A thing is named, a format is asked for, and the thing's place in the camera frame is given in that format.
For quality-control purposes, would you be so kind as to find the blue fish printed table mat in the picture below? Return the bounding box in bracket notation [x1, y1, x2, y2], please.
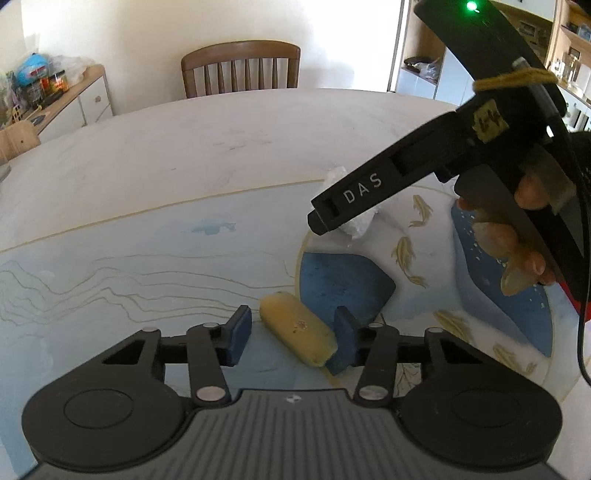
[0, 178, 583, 478]

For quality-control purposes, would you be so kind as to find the brown wooden chair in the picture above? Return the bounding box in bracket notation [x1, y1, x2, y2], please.
[181, 41, 302, 99]

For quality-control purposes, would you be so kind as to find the black cable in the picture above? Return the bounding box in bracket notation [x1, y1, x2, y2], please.
[575, 295, 591, 386]

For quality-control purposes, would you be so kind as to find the white wood sideboard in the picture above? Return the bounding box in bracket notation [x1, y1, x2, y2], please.
[28, 64, 114, 139]

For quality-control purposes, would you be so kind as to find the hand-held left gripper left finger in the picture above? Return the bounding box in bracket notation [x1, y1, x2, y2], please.
[88, 305, 254, 408]

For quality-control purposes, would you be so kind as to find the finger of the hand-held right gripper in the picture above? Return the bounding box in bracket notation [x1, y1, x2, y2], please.
[308, 187, 342, 236]

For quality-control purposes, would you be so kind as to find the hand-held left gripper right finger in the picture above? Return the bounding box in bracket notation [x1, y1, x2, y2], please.
[325, 307, 504, 409]

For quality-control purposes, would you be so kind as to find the yellow bread roll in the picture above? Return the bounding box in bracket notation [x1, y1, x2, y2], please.
[259, 292, 339, 368]

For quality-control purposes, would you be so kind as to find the white wood wall cabinet unit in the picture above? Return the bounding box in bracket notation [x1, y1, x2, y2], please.
[394, 0, 591, 134]

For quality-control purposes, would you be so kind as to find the light wooden organizer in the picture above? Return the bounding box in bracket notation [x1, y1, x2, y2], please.
[0, 120, 41, 163]

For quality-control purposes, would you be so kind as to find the clear plastic bag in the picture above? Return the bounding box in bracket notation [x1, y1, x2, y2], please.
[48, 55, 88, 86]

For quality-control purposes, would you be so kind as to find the clear wrapped plant bundle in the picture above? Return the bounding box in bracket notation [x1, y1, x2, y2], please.
[0, 69, 24, 123]

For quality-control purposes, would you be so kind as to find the person's right hand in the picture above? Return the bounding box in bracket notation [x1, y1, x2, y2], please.
[457, 158, 578, 297]

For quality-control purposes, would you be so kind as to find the yellow rubber band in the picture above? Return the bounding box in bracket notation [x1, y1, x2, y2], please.
[473, 68, 559, 93]

